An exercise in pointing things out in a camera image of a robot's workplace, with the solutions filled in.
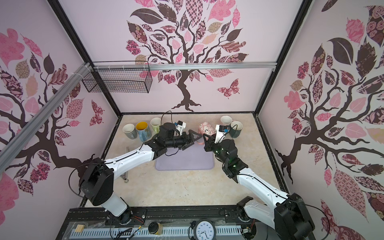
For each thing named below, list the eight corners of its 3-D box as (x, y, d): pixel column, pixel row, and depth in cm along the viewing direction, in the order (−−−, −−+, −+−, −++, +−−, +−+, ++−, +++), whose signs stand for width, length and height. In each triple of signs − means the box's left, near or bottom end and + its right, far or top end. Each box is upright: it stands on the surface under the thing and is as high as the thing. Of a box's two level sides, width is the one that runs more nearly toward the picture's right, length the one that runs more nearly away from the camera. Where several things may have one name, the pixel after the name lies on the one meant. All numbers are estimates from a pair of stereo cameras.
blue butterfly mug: (137, 144, 104) (132, 134, 95) (141, 130, 112) (137, 121, 103) (149, 144, 104) (145, 134, 95) (152, 130, 112) (148, 121, 103)
